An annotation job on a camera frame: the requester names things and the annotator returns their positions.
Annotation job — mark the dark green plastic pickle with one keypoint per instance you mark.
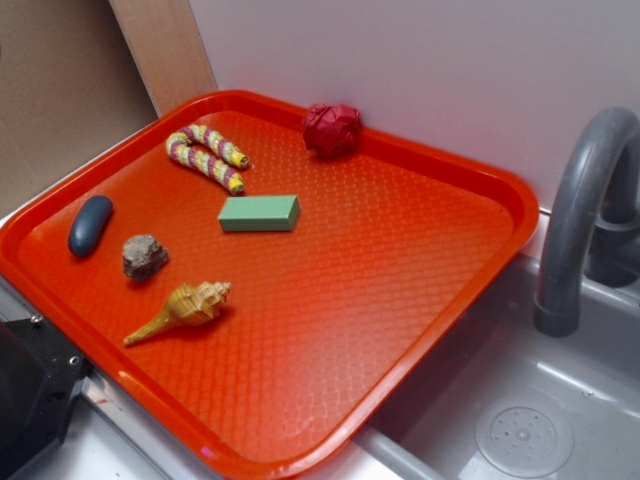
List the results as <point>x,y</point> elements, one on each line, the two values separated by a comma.
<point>88,225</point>

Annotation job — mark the green rectangular block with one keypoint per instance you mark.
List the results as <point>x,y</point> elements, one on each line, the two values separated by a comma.
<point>259,214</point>

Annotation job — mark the red plastic tray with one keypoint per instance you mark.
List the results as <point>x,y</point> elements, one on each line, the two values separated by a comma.
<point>393,242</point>

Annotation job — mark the crumpled red paper ball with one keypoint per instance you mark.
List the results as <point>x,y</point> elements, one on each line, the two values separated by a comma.
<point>331,130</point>

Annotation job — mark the tan conch seashell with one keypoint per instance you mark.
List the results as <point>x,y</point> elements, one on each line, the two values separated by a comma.
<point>186,306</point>

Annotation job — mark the striped curved toy caterpillar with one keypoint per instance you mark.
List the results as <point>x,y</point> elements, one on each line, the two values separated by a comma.
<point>207,151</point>

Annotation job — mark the brown grey rock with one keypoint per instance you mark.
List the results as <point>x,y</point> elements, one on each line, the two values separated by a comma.
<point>143,256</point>

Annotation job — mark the grey plastic sink basin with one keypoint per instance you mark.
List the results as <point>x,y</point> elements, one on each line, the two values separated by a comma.
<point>496,399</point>

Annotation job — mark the wooden board panel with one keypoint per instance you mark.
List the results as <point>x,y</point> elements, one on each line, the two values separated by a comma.
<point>168,50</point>

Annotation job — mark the grey plastic faucet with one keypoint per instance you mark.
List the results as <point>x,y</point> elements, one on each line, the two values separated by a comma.
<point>593,231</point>

